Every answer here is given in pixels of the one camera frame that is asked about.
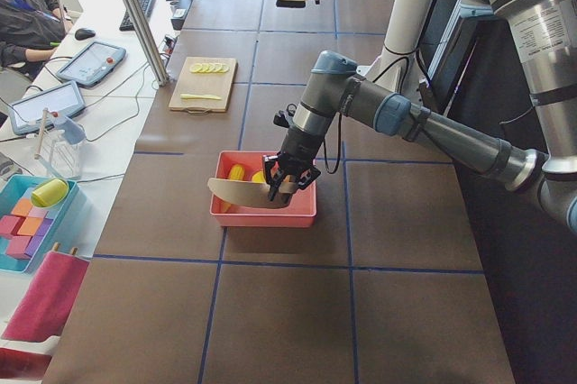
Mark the beige plastic dustpan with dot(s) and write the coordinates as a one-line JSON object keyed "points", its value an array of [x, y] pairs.
{"points": [[247, 193]]}

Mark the yellow toy corn cob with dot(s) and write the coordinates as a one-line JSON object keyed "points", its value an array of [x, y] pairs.
{"points": [[236, 172]]}

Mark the pink plastic bin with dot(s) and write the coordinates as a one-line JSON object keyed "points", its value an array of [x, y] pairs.
{"points": [[300, 213]]}

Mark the lemon slice five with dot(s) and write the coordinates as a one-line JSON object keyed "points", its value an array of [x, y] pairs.
{"points": [[223, 68]]}

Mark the wooden cutting board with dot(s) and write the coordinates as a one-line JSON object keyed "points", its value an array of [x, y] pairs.
{"points": [[219, 84]]}

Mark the lemon slice four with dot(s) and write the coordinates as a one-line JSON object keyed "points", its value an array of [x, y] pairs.
{"points": [[216, 68]]}

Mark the lemon slice three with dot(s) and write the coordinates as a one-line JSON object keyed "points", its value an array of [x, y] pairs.
{"points": [[209, 68]]}

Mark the lemon slice two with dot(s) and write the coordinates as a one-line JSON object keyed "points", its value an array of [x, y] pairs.
{"points": [[203, 68]]}

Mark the lemon slice one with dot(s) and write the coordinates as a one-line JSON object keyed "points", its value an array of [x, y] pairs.
{"points": [[196, 68]]}

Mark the upper teach pendant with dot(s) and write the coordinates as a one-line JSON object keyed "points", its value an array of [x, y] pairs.
{"points": [[92, 64]]}

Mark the teach pendant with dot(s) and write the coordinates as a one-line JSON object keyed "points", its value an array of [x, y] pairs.
{"points": [[92, 64], [26, 114]]}

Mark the lower teach pendant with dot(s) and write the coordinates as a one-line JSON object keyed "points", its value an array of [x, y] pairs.
{"points": [[26, 114]]}

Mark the black computer mouse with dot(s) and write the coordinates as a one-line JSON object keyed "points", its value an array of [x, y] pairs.
{"points": [[82, 34]]}

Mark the yellow cup in box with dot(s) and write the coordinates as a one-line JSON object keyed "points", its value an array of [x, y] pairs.
{"points": [[49, 193]]}

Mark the light blue storage box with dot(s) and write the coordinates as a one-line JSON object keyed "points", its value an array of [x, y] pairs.
{"points": [[28, 232]]}

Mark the pink rolled cloth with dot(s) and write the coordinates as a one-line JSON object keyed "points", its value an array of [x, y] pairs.
{"points": [[46, 305]]}

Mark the seated person in black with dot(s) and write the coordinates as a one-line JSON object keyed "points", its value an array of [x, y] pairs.
{"points": [[31, 31]]}

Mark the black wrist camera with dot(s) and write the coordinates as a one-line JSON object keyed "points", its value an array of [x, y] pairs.
{"points": [[285, 118]]}

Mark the white central pedestal column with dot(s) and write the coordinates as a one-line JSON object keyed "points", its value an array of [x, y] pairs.
{"points": [[406, 24]]}

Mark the aluminium frame post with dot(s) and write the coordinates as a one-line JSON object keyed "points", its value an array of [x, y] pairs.
{"points": [[147, 42]]}

